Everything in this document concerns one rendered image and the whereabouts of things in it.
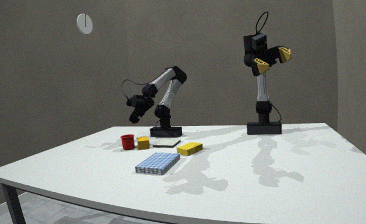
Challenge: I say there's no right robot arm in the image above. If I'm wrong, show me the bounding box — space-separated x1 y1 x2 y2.
126 66 187 131

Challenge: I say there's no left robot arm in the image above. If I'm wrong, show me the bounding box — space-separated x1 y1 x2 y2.
243 32 282 126

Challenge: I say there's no blue and white checkered towel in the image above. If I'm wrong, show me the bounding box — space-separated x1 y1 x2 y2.
135 152 180 175

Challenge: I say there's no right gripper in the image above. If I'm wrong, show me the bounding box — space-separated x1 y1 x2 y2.
129 108 148 124

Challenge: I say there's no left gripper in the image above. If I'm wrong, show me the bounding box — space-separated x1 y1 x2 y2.
250 46 292 76

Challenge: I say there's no red cup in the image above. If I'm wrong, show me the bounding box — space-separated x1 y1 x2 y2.
121 134 135 150

